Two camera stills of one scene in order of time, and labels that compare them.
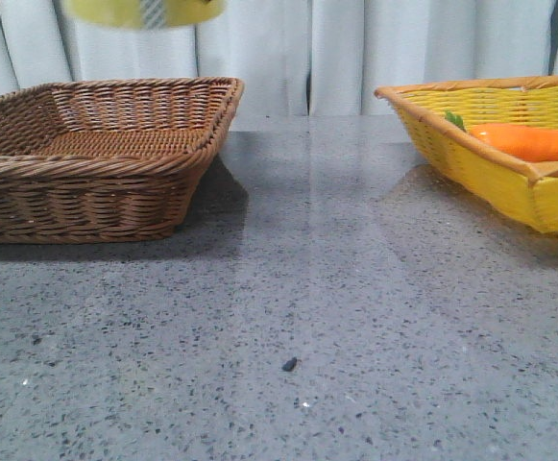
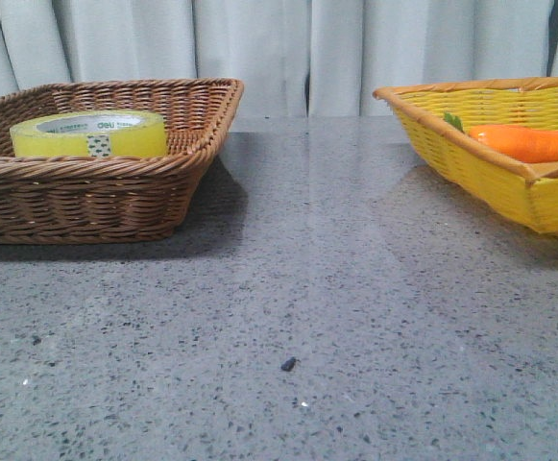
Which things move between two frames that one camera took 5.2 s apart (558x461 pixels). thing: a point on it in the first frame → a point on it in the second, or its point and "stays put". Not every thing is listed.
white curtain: [294, 58] stays put
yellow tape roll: [145, 13] → [91, 133]
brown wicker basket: [93, 160] stays put
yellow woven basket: [550, 193] stays put
